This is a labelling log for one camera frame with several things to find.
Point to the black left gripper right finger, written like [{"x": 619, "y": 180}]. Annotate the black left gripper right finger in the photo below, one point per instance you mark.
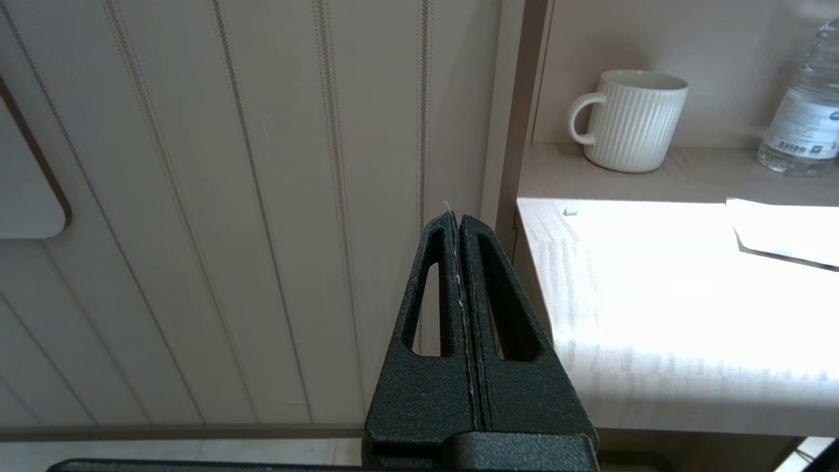
[{"x": 531, "y": 400}]

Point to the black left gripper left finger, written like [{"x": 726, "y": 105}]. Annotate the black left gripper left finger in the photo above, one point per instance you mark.
[{"x": 419, "y": 406}]

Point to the white leaf-print plastic bag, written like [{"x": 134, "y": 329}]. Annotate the white leaf-print plastic bag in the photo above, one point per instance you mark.
[{"x": 786, "y": 229}]

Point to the white ribbed mug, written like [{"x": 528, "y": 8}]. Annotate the white ribbed mug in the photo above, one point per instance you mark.
[{"x": 636, "y": 124}]

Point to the small clear water bottle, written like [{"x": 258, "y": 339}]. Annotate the small clear water bottle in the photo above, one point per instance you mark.
[{"x": 806, "y": 124}]

